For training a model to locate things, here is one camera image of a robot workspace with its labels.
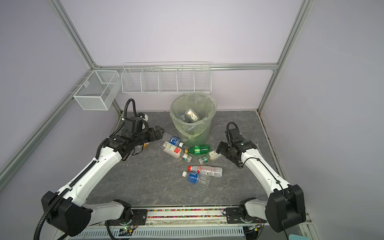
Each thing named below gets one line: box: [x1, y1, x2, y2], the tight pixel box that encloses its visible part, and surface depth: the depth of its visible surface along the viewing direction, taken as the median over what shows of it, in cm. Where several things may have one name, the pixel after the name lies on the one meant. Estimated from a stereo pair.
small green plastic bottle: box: [184, 144, 211, 155], surface depth 96 cm
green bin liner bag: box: [170, 92, 217, 139], surface depth 91 cm
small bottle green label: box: [198, 156, 209, 165], surface depth 92 cm
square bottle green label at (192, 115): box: [184, 108, 200, 122], surface depth 98 cm
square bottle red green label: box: [163, 141, 182, 159], surface depth 95 cm
